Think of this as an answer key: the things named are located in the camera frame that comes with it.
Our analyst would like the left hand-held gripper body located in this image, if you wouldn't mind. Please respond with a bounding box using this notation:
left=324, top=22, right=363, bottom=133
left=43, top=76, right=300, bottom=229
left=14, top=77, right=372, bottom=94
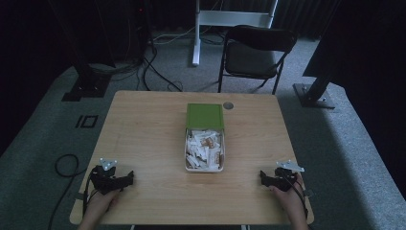
left=89, top=157, right=128, bottom=196

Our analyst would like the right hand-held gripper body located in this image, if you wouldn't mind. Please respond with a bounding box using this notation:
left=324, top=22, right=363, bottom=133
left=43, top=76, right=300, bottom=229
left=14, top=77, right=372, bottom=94
left=270, top=159, right=305, bottom=193

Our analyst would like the person's right hand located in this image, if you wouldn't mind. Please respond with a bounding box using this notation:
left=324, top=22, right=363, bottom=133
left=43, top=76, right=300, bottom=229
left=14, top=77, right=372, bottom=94
left=268, top=172, right=305, bottom=222

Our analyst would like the person's left hand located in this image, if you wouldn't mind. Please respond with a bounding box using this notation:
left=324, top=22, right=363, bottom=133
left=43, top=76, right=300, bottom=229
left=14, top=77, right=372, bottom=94
left=83, top=187, right=122, bottom=224

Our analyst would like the white open box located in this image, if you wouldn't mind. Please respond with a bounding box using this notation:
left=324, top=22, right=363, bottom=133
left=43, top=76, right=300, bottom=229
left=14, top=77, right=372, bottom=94
left=184, top=127, right=226, bottom=173

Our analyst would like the pile of white packets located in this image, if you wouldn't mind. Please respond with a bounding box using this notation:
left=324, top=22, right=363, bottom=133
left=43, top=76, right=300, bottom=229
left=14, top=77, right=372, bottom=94
left=186, top=128, right=224, bottom=171

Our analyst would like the green box lid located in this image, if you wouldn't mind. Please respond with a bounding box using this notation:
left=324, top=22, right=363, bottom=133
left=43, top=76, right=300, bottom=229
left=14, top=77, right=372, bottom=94
left=185, top=103, right=225, bottom=131

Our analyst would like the black metal stand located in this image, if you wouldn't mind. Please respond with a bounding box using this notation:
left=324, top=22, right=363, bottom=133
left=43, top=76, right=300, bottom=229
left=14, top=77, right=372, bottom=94
left=47, top=0, right=117, bottom=103
left=292, top=0, right=355, bottom=110

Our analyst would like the black folding chair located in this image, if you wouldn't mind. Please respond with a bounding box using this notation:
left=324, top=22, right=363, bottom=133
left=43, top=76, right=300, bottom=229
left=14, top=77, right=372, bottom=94
left=217, top=25, right=299, bottom=96

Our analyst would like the dark computer tower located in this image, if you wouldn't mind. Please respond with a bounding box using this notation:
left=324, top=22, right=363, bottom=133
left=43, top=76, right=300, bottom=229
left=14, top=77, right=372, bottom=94
left=94, top=0, right=151, bottom=62

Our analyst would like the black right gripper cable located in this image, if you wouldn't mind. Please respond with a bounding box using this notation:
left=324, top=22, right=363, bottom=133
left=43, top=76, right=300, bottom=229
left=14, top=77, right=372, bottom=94
left=281, top=173, right=309, bottom=220

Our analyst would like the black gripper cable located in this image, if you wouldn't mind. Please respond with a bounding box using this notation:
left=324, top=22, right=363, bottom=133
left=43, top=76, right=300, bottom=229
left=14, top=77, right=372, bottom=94
left=281, top=173, right=309, bottom=220
left=81, top=167, right=98, bottom=219

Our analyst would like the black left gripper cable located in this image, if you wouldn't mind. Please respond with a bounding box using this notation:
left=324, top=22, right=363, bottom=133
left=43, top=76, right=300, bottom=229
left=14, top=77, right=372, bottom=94
left=81, top=167, right=98, bottom=219

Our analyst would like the black looped floor cable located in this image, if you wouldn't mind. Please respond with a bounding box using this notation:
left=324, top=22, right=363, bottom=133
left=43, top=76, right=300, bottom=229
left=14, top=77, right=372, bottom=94
left=47, top=153, right=88, bottom=230

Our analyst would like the black floor cable bundle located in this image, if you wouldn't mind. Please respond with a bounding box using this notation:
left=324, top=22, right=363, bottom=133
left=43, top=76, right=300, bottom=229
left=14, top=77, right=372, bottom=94
left=136, top=44, right=185, bottom=93

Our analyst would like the white floor cable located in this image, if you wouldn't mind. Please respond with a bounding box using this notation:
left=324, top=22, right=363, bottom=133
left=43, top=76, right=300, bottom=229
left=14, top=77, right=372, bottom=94
left=152, top=26, right=196, bottom=45

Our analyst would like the white metal desk frame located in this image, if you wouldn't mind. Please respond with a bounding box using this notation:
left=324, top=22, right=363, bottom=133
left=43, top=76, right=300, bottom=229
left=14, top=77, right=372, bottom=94
left=192, top=0, right=280, bottom=67

